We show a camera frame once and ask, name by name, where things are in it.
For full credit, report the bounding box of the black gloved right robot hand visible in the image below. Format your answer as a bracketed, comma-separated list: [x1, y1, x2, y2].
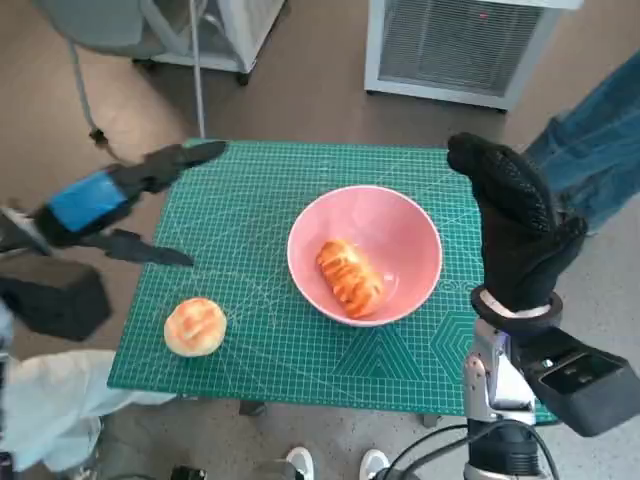
[446, 132, 589, 314]

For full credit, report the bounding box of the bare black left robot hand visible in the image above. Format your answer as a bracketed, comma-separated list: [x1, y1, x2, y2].
[32, 139, 229, 269]

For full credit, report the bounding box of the pink bowl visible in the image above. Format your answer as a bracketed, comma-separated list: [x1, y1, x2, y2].
[286, 185, 444, 328]

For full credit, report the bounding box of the round toy bread bun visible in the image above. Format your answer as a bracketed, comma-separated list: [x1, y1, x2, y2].
[163, 297, 229, 358]

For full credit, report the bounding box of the long braided toy bread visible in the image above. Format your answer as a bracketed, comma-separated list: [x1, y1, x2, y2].
[315, 239, 384, 320]

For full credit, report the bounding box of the person in blue trousers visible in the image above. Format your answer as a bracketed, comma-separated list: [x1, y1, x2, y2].
[524, 59, 640, 236]

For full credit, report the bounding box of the white metal pole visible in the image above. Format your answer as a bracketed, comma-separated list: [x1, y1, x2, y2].
[187, 0, 207, 139]

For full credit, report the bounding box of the green cutting mat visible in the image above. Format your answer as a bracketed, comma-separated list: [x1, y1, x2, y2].
[107, 139, 559, 426]

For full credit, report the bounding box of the grey chair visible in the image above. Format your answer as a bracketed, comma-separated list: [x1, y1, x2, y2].
[32, 0, 171, 146]

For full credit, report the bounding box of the person in pale green clothing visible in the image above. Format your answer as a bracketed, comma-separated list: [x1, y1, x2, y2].
[0, 349, 176, 474]

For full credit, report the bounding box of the white cabinet with mesh front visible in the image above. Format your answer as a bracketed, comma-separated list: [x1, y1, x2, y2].
[364, 0, 561, 112]

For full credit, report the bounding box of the white cabinet on casters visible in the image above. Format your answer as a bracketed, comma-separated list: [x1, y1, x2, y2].
[132, 0, 289, 84]

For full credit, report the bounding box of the white shoe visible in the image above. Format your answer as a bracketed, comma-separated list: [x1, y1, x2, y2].
[358, 449, 387, 480]
[285, 447, 315, 480]

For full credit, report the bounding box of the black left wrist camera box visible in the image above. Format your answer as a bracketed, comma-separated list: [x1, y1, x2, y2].
[0, 264, 111, 342]

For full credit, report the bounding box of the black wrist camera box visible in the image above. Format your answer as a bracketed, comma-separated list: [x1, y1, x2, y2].
[0, 264, 111, 342]
[519, 327, 640, 439]

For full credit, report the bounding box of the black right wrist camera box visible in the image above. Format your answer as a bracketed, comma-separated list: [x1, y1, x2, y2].
[519, 327, 640, 439]

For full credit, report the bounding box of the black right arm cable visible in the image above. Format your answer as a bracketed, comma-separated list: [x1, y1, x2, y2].
[384, 423, 561, 480]

